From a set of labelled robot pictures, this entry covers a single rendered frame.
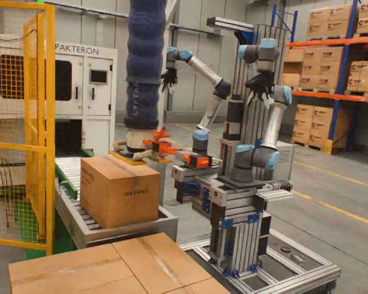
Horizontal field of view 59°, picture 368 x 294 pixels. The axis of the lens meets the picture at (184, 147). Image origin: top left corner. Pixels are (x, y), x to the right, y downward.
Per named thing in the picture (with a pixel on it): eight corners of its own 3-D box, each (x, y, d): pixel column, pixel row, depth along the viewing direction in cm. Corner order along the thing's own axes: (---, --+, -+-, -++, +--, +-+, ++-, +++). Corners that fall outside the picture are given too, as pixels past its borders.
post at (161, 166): (151, 248, 316) (157, 149, 295) (157, 247, 319) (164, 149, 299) (154, 252, 310) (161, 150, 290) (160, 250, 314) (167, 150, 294)
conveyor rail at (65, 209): (34, 167, 405) (33, 152, 401) (38, 167, 407) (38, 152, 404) (83, 260, 215) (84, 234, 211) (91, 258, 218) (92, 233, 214)
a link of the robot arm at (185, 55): (227, 100, 236) (175, 57, 229) (226, 99, 247) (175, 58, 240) (238, 87, 234) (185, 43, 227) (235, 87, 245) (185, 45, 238)
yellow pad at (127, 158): (108, 153, 221) (108, 146, 220) (121, 152, 227) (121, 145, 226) (132, 166, 195) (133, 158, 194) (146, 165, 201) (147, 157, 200)
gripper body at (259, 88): (273, 95, 167) (277, 71, 165) (262, 94, 163) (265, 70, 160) (263, 94, 174) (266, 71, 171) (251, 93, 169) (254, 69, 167)
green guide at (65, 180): (36, 155, 403) (36, 149, 402) (45, 155, 409) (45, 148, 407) (65, 201, 272) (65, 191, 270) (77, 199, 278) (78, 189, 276)
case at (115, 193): (79, 204, 270) (80, 157, 262) (123, 197, 294) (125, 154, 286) (108, 234, 223) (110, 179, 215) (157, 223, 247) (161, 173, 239)
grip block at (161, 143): (150, 150, 196) (151, 141, 195) (164, 149, 202) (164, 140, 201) (158, 153, 190) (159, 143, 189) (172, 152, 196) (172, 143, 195)
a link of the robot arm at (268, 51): (278, 40, 164) (275, 38, 157) (275, 62, 167) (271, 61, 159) (263, 40, 168) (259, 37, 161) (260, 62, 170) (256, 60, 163)
